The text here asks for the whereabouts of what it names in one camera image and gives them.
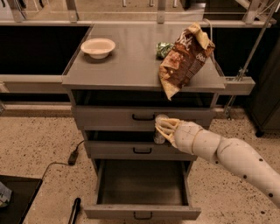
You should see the silver redbull can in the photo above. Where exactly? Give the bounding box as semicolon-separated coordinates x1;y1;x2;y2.
154;115;168;144

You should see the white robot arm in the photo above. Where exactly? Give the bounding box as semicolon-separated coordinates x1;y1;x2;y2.
155;115;280;207

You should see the grey drawer cabinet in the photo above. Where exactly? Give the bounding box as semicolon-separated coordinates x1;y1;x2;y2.
61;22;227;165

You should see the grey middle drawer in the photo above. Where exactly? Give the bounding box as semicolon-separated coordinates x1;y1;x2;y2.
84;130;197;161

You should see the grey drawer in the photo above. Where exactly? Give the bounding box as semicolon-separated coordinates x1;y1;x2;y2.
72;90;214;131
84;130;197;161
85;159;201;221

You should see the grey top drawer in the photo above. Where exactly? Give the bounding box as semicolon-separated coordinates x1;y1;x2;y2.
72;90;214;131

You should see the grey bottom drawer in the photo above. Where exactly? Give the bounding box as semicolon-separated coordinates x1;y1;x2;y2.
85;159;201;221

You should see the green crumpled snack bag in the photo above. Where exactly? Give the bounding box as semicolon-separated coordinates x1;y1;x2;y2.
156;42;173;59

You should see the brown chip bag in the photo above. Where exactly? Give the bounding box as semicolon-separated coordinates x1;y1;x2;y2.
158;23;215;101

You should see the metal support pole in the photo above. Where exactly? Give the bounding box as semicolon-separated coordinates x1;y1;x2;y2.
223;0;279;119

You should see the black power adapter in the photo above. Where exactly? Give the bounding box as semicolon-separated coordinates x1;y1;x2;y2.
67;150;79;165

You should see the white bowl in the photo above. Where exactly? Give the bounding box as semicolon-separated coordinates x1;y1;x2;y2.
80;38;116;60

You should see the black tray corner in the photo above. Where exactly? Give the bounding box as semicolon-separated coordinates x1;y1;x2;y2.
0;175;42;224

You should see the grey side rail shelf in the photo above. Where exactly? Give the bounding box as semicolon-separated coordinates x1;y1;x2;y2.
219;76;256;95

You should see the black floor cable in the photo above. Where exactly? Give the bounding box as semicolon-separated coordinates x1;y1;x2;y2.
40;139;85;179

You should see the black handle on floor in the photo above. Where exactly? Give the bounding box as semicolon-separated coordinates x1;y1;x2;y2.
68;198;81;224

